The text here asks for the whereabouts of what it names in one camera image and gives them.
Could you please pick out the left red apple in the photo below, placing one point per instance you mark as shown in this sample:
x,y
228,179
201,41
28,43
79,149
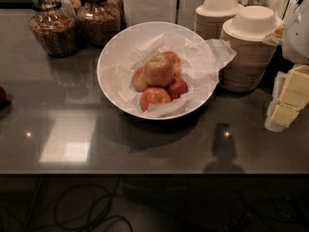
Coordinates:
x,y
139,81

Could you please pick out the front right granola jar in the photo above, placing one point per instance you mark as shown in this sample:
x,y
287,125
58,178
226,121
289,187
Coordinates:
x,y
100,21

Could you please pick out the front red apple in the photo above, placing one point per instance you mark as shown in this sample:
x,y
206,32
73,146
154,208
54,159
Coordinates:
x,y
153,95

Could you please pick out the front stack paper bowls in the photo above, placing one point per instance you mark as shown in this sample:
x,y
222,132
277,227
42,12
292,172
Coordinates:
x,y
245,33

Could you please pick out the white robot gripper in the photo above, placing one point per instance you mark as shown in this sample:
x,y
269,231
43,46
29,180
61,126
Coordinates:
x,y
297,39

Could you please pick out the red apple at table edge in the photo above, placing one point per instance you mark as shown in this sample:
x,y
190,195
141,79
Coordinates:
x,y
3,96

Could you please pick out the back red apple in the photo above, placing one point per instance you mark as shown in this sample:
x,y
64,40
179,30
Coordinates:
x,y
176,61

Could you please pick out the back stack paper bowls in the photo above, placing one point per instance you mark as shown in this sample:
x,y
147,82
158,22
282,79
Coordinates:
x,y
210,16

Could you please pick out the white paper liner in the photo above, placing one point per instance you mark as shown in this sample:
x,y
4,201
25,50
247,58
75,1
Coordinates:
x,y
201,64

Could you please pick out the white ceramic bowl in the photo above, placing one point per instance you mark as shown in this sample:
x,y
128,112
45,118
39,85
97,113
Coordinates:
x,y
119,47

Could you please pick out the yellow-red apple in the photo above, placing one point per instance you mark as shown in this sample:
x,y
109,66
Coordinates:
x,y
159,70

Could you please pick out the stack paper bowls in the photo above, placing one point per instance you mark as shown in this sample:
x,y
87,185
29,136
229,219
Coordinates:
x,y
210,16
245,33

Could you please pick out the front left granola jar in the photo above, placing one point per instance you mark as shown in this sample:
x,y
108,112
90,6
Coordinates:
x,y
55,31

